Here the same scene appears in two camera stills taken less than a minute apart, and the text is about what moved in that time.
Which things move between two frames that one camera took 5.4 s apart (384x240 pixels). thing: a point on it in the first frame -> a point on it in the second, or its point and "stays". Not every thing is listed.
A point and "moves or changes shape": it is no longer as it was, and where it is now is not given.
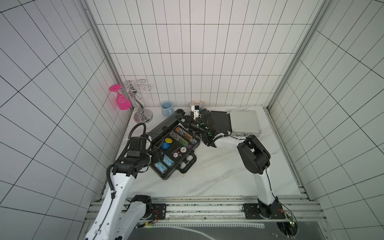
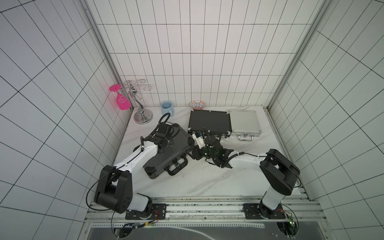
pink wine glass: [123, 102] stays
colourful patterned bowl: [201, 104] stays
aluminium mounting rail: [177, 210] stays
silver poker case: [244, 123] stays
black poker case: [173, 146] moves or changes shape
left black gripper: [145, 166] -> [170, 142]
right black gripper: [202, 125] -> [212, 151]
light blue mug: [167, 108] stays
